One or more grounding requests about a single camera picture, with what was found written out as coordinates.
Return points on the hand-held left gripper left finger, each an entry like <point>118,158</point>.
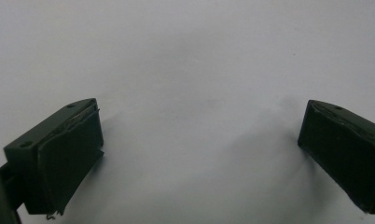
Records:
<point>61,155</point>

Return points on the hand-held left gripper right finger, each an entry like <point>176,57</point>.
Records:
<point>344,146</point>

